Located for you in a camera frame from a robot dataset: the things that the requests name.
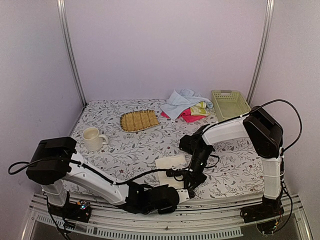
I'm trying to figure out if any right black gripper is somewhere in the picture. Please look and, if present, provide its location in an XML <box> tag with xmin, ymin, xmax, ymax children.
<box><xmin>183</xmin><ymin>147</ymin><xmax>212</xmax><ymax>193</ymax></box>

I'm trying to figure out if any cream towel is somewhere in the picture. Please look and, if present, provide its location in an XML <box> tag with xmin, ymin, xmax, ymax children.
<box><xmin>155</xmin><ymin>153</ymin><xmax>187</xmax><ymax>189</ymax></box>

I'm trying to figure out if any light blue towel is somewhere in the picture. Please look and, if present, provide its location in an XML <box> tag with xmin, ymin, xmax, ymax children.
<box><xmin>160</xmin><ymin>89</ymin><xmax>214</xmax><ymax>120</ymax></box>

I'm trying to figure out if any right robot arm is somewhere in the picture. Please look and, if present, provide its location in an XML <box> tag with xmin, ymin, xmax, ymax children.
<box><xmin>179</xmin><ymin>106</ymin><xmax>289</xmax><ymax>221</ymax></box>

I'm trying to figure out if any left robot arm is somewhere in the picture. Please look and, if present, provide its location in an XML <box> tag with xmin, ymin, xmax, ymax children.
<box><xmin>8</xmin><ymin>136</ymin><xmax>183</xmax><ymax>217</ymax></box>

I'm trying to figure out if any floral tablecloth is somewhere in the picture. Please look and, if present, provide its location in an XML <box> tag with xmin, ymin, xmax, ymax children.
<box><xmin>72</xmin><ymin>99</ymin><xmax>265</xmax><ymax>199</ymax></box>

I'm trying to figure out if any pink towel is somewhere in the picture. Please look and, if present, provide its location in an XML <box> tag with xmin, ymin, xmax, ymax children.
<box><xmin>177</xmin><ymin>107</ymin><xmax>210</xmax><ymax>123</ymax></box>

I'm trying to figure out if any yellow green patterned towel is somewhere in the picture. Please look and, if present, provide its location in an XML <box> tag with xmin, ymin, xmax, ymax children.
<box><xmin>190</xmin><ymin>101</ymin><xmax>209</xmax><ymax>116</ymax></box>

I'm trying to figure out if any cream ceramic mug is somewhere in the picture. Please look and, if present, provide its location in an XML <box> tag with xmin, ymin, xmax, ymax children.
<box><xmin>82</xmin><ymin>127</ymin><xmax>109</xmax><ymax>152</ymax></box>

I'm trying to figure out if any green plastic basket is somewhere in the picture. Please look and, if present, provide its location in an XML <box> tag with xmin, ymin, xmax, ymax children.
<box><xmin>211</xmin><ymin>90</ymin><xmax>251</xmax><ymax>122</ymax></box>

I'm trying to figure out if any woven bamboo tray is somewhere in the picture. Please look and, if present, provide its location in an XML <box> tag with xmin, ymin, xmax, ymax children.
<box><xmin>120</xmin><ymin>110</ymin><xmax>160</xmax><ymax>133</ymax></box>

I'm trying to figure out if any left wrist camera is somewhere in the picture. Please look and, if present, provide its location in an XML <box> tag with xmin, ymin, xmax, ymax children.
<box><xmin>177</xmin><ymin>189</ymin><xmax>196</xmax><ymax>204</ymax></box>

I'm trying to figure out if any front aluminium rail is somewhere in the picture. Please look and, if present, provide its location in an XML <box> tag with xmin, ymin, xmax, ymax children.
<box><xmin>21</xmin><ymin>192</ymin><xmax>313</xmax><ymax>240</ymax></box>

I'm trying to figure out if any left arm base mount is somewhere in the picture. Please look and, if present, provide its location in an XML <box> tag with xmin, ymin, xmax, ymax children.
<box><xmin>48</xmin><ymin>191</ymin><xmax>92</xmax><ymax>223</ymax></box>

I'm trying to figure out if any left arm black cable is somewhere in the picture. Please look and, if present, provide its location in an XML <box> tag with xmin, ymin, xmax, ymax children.
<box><xmin>7</xmin><ymin>161</ymin><xmax>176</xmax><ymax>187</ymax></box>

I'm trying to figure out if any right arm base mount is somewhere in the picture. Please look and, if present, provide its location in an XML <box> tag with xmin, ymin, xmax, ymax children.
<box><xmin>240</xmin><ymin>189</ymin><xmax>285</xmax><ymax>223</ymax></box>

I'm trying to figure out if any right aluminium post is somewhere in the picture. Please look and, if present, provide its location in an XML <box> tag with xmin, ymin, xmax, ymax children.
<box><xmin>246</xmin><ymin>0</ymin><xmax>275</xmax><ymax>105</ymax></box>

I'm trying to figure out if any aluminium post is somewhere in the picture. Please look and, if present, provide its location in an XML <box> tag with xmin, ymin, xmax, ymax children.
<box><xmin>56</xmin><ymin>0</ymin><xmax>88</xmax><ymax>108</ymax></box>
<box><xmin>246</xmin><ymin>0</ymin><xmax>275</xmax><ymax>105</ymax></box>

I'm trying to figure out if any left aluminium post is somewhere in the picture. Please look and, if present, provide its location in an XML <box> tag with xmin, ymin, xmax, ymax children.
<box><xmin>56</xmin><ymin>0</ymin><xmax>88</xmax><ymax>108</ymax></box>

